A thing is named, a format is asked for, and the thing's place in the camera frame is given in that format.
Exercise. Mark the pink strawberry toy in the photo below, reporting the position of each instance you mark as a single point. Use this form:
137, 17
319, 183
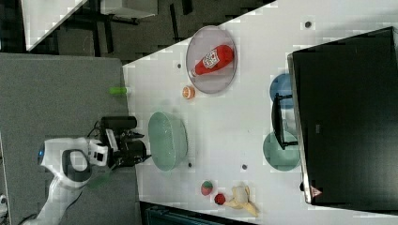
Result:
206, 188

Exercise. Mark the green mug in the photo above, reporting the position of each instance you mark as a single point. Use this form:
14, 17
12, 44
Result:
281, 159

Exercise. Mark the peeled banana toy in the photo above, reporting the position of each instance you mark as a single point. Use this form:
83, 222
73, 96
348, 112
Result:
241, 200

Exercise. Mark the red ketchup bottle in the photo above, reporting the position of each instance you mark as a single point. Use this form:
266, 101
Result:
216, 59

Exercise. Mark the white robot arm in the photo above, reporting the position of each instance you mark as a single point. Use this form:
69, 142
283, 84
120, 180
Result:
71, 161

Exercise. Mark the grey round plate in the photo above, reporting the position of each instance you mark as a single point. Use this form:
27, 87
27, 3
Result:
203, 41

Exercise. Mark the toaster oven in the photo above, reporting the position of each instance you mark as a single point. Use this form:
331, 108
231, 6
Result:
345, 101

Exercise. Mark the green pepper toy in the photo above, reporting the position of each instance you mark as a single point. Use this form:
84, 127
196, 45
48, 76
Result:
118, 90

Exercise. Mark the green plastic strainer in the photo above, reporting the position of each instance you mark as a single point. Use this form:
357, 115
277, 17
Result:
168, 140

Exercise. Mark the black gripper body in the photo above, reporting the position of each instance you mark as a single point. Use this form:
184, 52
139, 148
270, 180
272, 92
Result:
126, 146

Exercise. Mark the blue cup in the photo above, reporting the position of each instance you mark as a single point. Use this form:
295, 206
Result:
281, 86

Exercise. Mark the orange slice toy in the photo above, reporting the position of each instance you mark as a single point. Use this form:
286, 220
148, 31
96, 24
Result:
188, 92

